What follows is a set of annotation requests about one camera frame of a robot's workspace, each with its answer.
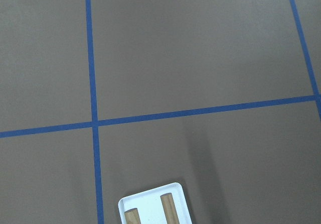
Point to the right wooden rack bar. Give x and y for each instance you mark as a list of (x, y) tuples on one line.
[(169, 208)]

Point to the white rectangular tray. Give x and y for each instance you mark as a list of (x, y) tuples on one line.
[(150, 207)]

